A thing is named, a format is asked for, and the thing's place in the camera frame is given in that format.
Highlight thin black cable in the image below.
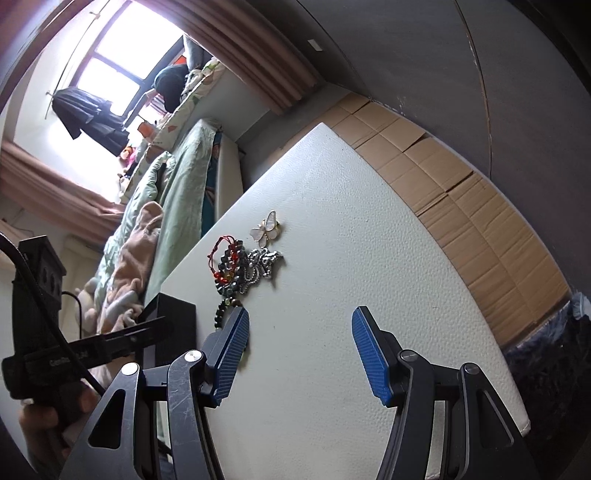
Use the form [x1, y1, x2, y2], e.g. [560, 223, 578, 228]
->
[61, 291, 86, 340]

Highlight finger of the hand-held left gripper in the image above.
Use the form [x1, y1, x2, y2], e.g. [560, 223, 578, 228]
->
[98, 316, 175, 361]

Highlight silver rhinestone brooch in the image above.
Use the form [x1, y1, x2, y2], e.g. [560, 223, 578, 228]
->
[238, 247, 286, 296]

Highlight red cord bracelet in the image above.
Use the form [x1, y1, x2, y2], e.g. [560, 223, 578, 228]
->
[210, 234, 245, 283]

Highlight dark cushion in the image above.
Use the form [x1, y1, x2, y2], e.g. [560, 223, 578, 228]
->
[154, 65, 191, 114]

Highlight dark hanging clothes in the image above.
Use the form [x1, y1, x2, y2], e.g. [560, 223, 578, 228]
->
[52, 87, 130, 155]

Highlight dark bead bracelet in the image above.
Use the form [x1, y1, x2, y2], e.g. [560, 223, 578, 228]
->
[213, 295, 245, 331]

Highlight bed with green quilt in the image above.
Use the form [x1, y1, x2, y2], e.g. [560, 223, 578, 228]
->
[102, 117, 222, 324]

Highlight floral patterned cloth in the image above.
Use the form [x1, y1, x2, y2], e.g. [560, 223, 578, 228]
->
[152, 58, 227, 148]

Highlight multicoloured bead bracelet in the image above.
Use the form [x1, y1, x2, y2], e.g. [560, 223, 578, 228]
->
[219, 240, 251, 297]

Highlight white butterfly brooch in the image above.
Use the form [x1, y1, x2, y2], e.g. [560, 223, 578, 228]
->
[249, 210, 284, 247]

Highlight pink curtain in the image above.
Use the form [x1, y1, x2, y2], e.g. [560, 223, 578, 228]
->
[0, 141, 125, 245]
[139, 0, 324, 116]

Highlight pink blanket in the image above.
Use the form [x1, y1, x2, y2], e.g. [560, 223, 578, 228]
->
[95, 200, 164, 333]

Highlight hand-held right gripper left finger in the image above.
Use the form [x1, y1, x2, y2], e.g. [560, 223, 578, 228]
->
[60, 306, 250, 480]

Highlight brown cardboard sheets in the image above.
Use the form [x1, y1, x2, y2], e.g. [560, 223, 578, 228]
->
[277, 92, 571, 349]

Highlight window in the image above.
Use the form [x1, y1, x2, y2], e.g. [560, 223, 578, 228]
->
[69, 0, 195, 121]

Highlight dark blue bag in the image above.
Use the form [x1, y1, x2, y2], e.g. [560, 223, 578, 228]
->
[503, 291, 591, 462]

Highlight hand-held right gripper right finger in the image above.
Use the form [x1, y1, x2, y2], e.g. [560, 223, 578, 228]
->
[351, 305, 541, 480]

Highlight thick black cable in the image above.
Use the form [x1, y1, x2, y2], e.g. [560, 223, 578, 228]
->
[0, 233, 107, 398]

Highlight person's left hand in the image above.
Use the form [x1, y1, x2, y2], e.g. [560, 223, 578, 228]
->
[18, 401, 84, 468]

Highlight black box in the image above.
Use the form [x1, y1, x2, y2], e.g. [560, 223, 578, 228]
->
[139, 293, 197, 370]

